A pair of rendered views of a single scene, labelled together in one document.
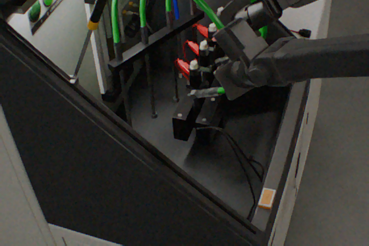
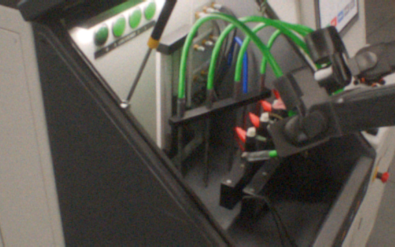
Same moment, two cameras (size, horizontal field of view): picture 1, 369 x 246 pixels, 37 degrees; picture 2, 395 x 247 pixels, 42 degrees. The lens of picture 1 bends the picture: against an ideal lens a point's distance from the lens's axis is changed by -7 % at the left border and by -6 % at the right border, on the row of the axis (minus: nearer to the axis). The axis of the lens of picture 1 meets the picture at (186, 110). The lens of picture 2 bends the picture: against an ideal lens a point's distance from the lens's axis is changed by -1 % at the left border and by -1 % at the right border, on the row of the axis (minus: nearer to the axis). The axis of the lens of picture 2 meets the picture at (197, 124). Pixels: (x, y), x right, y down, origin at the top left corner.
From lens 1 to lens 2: 0.20 m
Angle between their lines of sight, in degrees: 13
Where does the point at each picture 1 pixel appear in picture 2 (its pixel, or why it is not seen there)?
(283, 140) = (330, 226)
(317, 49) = (386, 90)
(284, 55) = (346, 99)
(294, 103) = (348, 194)
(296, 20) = not seen: hidden behind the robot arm
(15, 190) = (43, 223)
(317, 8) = not seen: hidden behind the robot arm
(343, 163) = not seen: outside the picture
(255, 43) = (316, 92)
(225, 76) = (279, 131)
